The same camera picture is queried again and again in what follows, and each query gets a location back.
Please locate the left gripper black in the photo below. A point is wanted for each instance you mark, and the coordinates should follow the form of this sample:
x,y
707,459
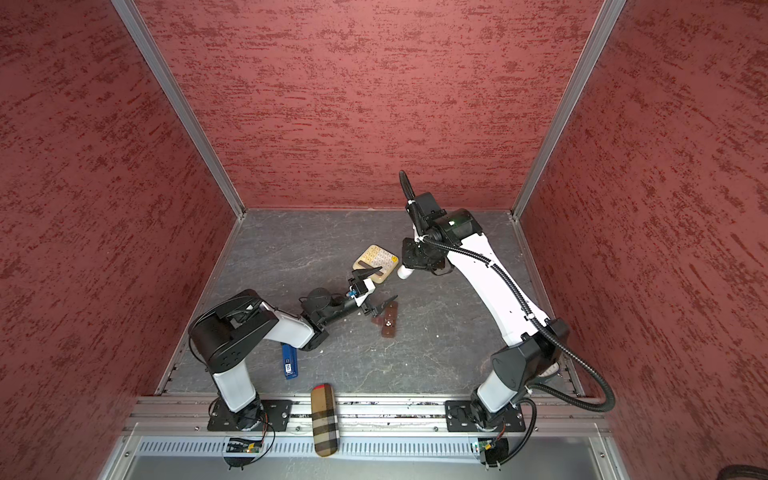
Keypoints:
x,y
361,273

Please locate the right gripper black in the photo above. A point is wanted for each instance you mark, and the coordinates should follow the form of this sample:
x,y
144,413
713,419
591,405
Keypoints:
x,y
412,260

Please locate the white pill bottle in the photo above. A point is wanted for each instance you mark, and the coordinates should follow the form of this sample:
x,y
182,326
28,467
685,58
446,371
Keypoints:
x,y
404,272

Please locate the brown weekly pill organizer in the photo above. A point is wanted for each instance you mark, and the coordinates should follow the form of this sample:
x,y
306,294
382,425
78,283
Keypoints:
x,y
388,321

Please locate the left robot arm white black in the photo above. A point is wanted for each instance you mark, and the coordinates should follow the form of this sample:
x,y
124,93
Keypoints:
x,y
226,334

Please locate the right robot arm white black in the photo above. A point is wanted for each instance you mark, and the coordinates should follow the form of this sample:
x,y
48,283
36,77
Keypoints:
x,y
441,242

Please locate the yellow calculator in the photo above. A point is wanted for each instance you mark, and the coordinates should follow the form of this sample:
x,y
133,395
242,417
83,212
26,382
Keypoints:
x,y
377,257

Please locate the plaid glasses case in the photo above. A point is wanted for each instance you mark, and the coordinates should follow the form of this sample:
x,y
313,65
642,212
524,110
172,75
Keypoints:
x,y
325,428

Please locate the right corner aluminium profile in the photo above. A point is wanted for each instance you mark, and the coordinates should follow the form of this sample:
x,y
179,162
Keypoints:
x,y
600,32

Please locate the corner aluminium profile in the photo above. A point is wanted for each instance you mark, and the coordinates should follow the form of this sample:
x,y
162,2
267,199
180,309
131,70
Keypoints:
x,y
600,32
138,30

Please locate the left corner aluminium profile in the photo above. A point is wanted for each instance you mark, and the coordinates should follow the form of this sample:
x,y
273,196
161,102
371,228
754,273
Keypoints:
x,y
138,30

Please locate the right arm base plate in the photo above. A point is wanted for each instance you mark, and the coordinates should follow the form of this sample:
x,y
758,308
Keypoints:
x,y
471,416

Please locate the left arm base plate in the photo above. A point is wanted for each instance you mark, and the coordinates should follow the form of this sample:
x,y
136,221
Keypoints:
x,y
259,415

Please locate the right circuit board with wires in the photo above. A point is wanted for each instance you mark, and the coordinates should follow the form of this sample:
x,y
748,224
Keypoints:
x,y
497,451

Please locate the circuit board with wires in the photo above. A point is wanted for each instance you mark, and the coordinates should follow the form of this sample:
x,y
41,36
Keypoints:
x,y
242,452
497,451

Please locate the left circuit board with wires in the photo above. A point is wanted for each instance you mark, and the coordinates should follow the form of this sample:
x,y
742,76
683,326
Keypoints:
x,y
242,452

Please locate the aluminium front rail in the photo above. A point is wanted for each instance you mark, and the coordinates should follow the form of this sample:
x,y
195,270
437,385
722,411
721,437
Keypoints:
x,y
371,427

